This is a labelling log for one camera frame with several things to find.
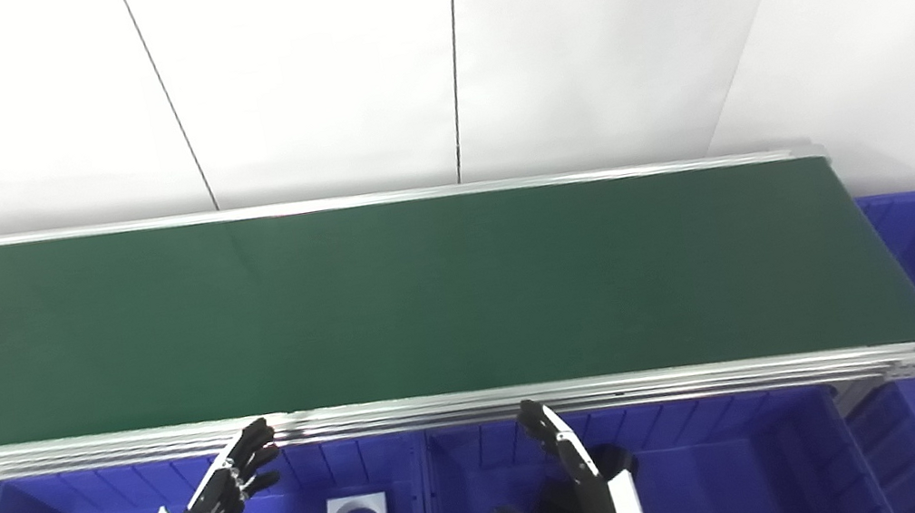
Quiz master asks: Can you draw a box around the aluminium conveyor leg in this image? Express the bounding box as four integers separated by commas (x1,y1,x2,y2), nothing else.
831,376,898,420

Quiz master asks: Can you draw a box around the green conveyor belt aluminium frame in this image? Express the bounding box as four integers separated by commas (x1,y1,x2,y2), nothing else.
0,87,915,513

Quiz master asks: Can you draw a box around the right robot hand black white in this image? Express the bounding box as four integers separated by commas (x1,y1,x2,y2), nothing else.
472,383,648,513

